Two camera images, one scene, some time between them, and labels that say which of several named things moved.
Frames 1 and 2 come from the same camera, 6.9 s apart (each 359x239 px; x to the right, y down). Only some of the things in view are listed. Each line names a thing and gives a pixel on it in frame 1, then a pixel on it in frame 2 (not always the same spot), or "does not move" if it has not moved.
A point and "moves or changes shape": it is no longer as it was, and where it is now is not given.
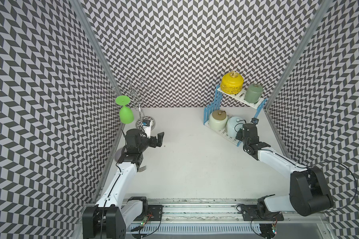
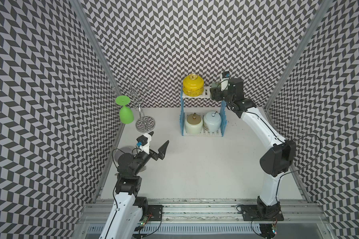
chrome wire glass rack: (136, 87) does not move
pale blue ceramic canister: (233, 125) -> (212, 121)
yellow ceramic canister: (232, 83) moves or changes shape
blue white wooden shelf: (239, 97) -> (206, 94)
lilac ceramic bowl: (117, 154) does not move
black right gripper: (238, 135) -> (216, 91)
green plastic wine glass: (126, 114) does not move
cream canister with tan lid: (218, 120) -> (193, 124)
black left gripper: (153, 143) -> (160, 154)
